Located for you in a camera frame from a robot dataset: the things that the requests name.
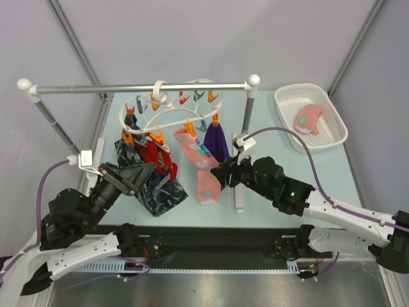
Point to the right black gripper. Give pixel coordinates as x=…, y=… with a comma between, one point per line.
x=234, y=173

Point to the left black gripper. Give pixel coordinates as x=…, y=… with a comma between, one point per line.
x=132, y=178

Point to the pink sock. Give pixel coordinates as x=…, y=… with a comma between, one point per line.
x=208, y=187
x=307, y=118

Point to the red sock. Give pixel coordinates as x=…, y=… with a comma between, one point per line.
x=149, y=154

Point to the santa christmas sock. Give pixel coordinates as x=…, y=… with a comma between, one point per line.
x=171, y=166

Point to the white round clip hanger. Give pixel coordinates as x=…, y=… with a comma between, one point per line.
x=145, y=115

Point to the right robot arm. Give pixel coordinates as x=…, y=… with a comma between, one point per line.
x=382, y=235

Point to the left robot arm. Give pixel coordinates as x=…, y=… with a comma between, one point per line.
x=47, y=256

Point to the purple cloth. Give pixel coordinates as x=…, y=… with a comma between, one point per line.
x=215, y=142

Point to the dark patterned shorts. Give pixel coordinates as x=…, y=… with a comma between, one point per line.
x=159, y=194

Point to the white silver clothes rack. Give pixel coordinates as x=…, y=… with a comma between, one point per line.
x=34, y=93

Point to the white plastic basket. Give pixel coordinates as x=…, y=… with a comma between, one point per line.
x=291, y=99

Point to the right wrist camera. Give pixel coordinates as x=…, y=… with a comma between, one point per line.
x=244, y=147

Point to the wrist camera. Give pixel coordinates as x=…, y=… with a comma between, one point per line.
x=244, y=147
x=84, y=160

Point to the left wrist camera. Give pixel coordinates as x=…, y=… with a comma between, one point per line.
x=84, y=160

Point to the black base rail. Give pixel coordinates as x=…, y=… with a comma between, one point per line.
x=218, y=248

